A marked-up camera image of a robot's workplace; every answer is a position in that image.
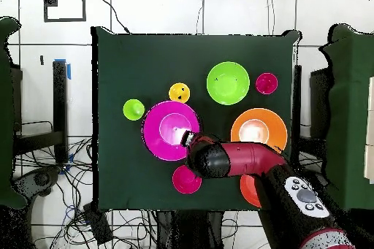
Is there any large pink bowl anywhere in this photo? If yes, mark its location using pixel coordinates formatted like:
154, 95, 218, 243
142, 100, 201, 162

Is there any large orange bowl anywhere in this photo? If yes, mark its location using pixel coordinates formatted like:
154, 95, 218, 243
230, 107, 289, 154

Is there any yellow cup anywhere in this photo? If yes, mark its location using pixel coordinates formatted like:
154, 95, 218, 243
168, 82, 191, 104

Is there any lime green bowl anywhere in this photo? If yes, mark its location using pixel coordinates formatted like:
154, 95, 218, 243
206, 61, 251, 106

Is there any lime green cup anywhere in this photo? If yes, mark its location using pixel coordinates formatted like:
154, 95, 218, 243
122, 99, 146, 122

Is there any small red-pink bowl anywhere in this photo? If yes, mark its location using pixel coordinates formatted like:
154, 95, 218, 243
172, 164, 203, 195

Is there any dark green tablecloth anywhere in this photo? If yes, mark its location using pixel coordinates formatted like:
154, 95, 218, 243
91, 26, 302, 212

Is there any red-pink cup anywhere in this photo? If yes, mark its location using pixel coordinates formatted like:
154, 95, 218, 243
255, 72, 279, 96

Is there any red-orange bowl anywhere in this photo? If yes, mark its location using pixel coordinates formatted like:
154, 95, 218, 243
240, 174, 262, 208

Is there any blue tape strip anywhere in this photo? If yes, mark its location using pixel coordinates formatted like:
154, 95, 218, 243
54, 58, 72, 80

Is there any black floor box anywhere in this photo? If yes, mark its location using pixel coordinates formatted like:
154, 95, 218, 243
82, 202, 114, 245

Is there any black chair base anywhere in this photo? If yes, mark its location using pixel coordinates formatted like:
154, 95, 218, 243
12, 165, 62, 203

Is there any green cloth side table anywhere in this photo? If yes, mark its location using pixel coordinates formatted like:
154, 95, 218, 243
0, 16, 28, 210
319, 23, 374, 210

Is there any black cable with plug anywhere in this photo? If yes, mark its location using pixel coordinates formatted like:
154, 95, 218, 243
97, 0, 131, 34

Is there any black metal frame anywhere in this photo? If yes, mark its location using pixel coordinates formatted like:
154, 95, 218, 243
11, 58, 69, 165
292, 64, 332, 145

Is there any thin grey cable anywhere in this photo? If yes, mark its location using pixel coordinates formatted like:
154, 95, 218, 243
266, 0, 275, 36

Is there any tangle of cables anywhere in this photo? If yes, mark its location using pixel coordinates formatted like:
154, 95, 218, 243
12, 120, 159, 249

